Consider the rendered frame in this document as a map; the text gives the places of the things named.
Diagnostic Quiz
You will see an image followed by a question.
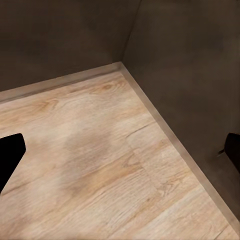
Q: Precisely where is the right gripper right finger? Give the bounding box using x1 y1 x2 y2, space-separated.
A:
224 133 240 173

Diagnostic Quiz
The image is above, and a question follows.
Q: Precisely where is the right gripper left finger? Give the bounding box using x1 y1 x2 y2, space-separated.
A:
0 133 26 193

